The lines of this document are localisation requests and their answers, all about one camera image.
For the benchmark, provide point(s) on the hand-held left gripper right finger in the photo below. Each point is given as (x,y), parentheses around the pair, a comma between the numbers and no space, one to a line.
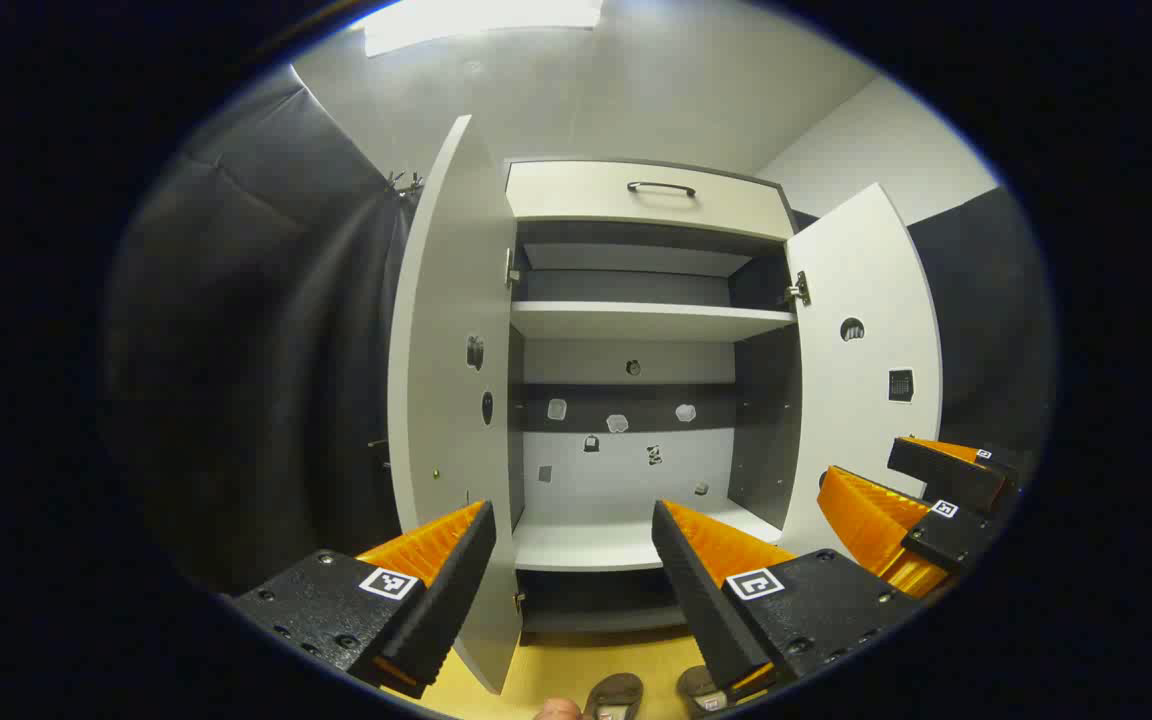
(706,610)

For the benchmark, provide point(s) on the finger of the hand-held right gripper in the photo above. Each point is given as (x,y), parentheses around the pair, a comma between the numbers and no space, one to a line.
(951,478)
(876,530)

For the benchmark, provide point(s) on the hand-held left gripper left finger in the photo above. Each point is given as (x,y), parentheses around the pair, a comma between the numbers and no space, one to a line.
(451,610)

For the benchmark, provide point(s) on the white shoe cabinet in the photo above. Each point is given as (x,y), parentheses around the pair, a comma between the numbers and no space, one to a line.
(626,470)

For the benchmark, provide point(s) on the white cabinet drawer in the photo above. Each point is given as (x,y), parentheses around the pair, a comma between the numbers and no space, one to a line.
(576,195)

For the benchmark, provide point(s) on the black backdrop cloth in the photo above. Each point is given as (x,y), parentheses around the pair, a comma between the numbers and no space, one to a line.
(256,350)
(986,330)

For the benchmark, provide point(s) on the black binder clip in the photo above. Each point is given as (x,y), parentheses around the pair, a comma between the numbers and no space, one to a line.
(415,183)
(396,183)

